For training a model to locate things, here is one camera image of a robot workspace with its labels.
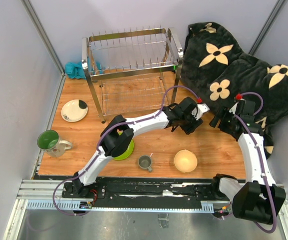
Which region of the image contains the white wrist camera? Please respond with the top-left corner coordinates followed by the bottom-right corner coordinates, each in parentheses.
top-left (229, 93), bottom-right (244, 114)
top-left (196, 103), bottom-right (210, 119)

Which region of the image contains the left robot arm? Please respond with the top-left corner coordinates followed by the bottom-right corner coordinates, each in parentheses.
top-left (72, 97), bottom-right (209, 198)

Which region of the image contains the aluminium corner post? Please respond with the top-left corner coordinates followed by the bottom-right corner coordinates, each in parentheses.
top-left (20, 0), bottom-right (66, 76)
top-left (248, 0), bottom-right (288, 56)

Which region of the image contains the cream bowl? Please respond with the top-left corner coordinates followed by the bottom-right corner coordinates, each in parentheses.
top-left (174, 149), bottom-right (198, 173)

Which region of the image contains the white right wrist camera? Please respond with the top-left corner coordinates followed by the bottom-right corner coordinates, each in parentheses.
top-left (229, 93), bottom-right (244, 114)

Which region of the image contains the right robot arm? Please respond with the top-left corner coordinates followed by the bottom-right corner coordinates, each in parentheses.
top-left (210, 99), bottom-right (286, 228)

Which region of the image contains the lime green plate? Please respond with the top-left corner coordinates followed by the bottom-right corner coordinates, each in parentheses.
top-left (113, 140), bottom-right (134, 161)

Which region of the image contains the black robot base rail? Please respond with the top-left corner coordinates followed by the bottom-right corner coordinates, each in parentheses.
top-left (62, 177), bottom-right (229, 211)

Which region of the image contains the white plate with black flowers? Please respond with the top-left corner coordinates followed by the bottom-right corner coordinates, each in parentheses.
top-left (61, 99), bottom-right (88, 123)

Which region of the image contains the steel wire dish rack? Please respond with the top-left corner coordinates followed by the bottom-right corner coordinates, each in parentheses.
top-left (81, 26), bottom-right (184, 123)

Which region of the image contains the teal cloth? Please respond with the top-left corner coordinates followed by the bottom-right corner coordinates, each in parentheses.
top-left (65, 61), bottom-right (103, 79)

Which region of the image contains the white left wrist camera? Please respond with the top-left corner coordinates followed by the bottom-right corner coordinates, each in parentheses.
top-left (196, 103), bottom-right (210, 119)

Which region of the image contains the aluminium corner post right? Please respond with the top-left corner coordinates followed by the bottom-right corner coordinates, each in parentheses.
top-left (248, 0), bottom-right (288, 56)

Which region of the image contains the black flower blanket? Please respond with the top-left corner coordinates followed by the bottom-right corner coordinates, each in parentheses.
top-left (181, 22), bottom-right (288, 158)

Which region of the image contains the small grey cup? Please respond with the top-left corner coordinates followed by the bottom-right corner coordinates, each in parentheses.
top-left (138, 155), bottom-right (152, 173)

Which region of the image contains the green-lined floral mug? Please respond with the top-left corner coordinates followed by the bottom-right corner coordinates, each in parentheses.
top-left (37, 130), bottom-right (73, 158)

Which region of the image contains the aluminium corner post left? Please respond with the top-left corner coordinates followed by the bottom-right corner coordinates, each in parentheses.
top-left (20, 0), bottom-right (66, 76)

